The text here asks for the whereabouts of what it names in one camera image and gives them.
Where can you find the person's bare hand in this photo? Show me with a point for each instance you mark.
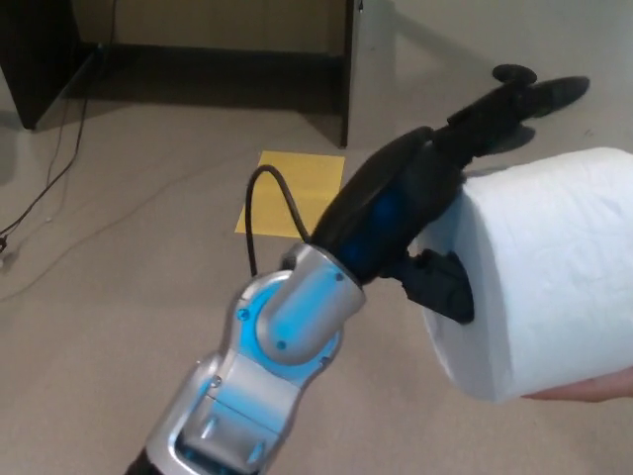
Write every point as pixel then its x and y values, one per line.
pixel 593 386

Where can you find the black round floor disc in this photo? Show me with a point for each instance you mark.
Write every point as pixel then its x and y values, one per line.
pixel 514 72

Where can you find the dark wooden desk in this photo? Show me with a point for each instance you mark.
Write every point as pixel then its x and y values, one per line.
pixel 34 54

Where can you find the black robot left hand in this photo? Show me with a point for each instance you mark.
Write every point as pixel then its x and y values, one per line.
pixel 381 208

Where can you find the yellow paper sheet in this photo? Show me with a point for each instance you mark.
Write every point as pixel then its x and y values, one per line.
pixel 297 178

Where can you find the white toilet paper roll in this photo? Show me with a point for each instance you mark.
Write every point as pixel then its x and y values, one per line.
pixel 544 267

